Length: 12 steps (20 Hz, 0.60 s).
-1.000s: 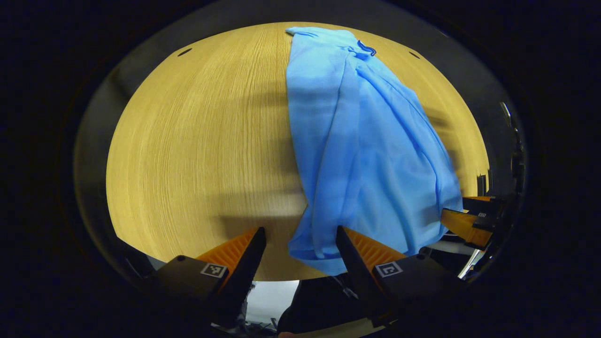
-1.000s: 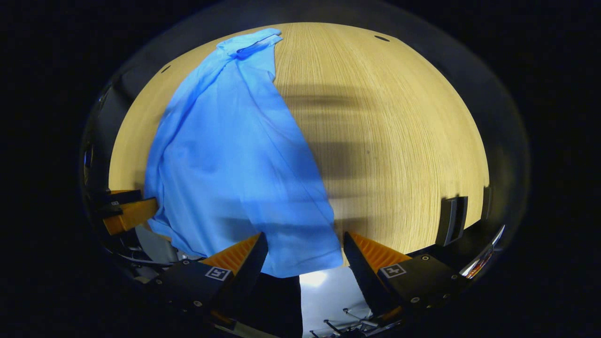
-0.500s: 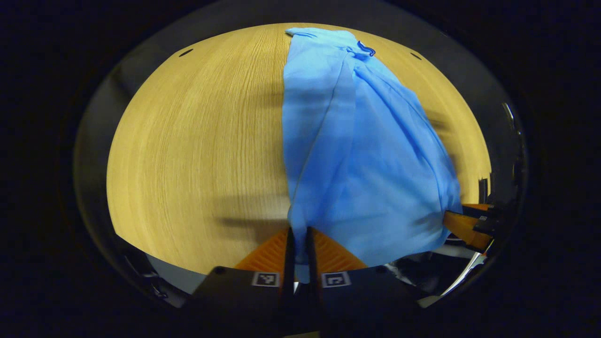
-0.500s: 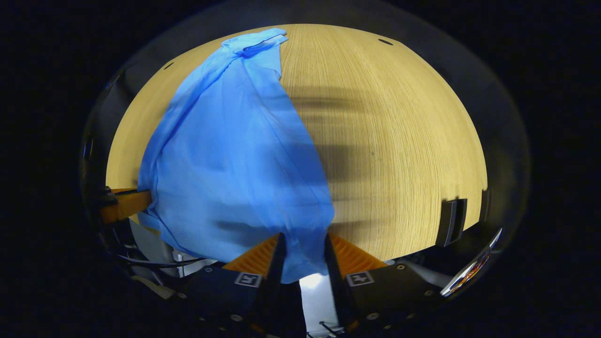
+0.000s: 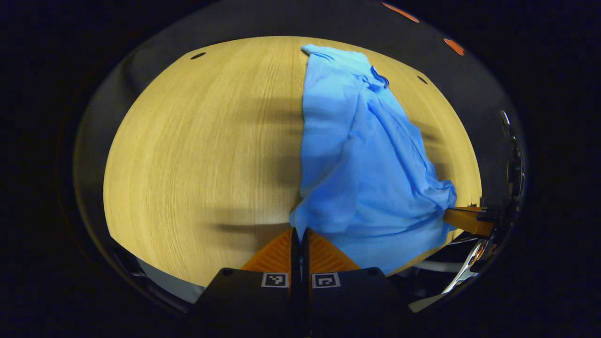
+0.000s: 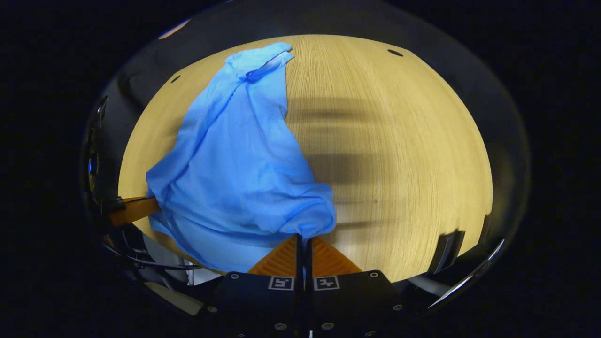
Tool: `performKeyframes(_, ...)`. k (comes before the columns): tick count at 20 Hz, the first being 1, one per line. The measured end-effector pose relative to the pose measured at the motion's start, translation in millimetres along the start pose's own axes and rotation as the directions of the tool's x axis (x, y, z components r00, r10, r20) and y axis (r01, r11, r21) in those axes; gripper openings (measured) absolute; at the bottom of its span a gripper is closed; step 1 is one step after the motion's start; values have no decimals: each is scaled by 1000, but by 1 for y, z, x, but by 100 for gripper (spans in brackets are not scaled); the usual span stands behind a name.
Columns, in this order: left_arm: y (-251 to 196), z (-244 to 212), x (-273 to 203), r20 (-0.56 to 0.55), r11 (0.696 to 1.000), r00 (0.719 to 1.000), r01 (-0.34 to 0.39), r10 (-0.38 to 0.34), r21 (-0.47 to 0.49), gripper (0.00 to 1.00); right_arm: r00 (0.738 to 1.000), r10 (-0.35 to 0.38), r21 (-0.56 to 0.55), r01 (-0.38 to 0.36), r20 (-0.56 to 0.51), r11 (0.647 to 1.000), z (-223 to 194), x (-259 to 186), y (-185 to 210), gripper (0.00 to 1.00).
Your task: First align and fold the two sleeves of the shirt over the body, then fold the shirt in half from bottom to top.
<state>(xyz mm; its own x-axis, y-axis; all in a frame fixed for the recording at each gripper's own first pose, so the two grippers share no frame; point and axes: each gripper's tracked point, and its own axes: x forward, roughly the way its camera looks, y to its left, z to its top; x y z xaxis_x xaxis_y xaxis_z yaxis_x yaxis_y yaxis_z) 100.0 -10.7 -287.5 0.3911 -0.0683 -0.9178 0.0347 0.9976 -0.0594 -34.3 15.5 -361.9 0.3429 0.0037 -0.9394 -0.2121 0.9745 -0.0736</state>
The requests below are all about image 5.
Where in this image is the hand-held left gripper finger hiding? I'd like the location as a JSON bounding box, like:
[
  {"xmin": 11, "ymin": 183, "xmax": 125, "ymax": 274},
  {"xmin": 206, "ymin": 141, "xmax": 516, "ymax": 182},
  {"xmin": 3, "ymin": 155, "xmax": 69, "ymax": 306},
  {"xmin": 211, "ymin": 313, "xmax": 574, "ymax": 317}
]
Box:
[
  {"xmin": 303, "ymin": 227, "xmax": 415, "ymax": 336},
  {"xmin": 188, "ymin": 227, "xmax": 302, "ymax": 337}
]

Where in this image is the light blue T-shirt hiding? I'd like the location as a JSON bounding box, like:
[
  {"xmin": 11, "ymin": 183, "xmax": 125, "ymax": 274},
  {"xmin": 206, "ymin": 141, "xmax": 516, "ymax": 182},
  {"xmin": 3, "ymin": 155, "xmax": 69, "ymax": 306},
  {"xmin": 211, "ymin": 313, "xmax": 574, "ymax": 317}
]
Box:
[{"xmin": 289, "ymin": 44, "xmax": 457, "ymax": 275}]

